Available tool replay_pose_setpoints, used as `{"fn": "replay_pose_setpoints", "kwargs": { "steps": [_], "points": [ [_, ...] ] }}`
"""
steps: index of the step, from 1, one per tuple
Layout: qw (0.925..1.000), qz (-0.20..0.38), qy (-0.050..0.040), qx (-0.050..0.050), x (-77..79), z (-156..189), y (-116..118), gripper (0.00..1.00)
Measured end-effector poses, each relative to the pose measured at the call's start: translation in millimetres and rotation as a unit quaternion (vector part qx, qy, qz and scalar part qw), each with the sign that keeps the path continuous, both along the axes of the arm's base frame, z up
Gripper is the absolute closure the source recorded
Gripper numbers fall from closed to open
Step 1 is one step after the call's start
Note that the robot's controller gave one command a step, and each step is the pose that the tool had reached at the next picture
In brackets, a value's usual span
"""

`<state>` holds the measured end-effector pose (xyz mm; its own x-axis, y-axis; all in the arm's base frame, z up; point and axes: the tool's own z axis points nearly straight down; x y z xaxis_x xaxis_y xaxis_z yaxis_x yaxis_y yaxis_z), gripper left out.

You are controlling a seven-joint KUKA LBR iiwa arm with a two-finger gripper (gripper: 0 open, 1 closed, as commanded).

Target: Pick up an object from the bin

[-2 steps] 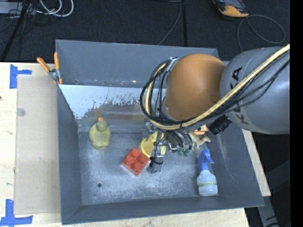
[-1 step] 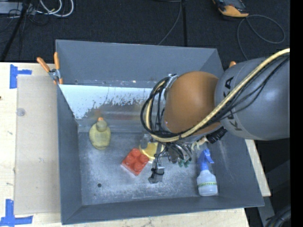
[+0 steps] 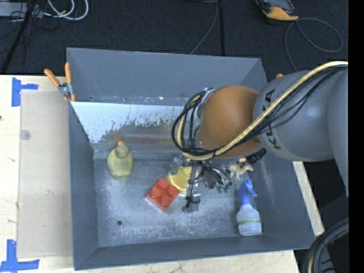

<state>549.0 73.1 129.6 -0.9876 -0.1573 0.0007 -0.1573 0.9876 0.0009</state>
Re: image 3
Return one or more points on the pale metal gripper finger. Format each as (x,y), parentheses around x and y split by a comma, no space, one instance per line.
(195,203)
(186,206)

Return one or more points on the red toy building brick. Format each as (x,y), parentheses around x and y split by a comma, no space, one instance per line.
(162,195)

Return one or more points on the yellow round cup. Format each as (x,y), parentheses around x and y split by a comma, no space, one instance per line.
(179,179)

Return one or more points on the tan toy animal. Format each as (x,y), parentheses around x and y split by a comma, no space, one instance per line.
(239,169)

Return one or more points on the clear spray bottle blue head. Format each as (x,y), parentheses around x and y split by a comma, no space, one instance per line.
(248,218)

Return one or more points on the grey metal bin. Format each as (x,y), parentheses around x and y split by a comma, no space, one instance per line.
(128,209)

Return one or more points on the yellow plastic bottle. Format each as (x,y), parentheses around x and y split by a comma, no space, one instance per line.
(120,163)

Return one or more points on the pale wood flat board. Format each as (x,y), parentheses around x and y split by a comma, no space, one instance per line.
(42,166)

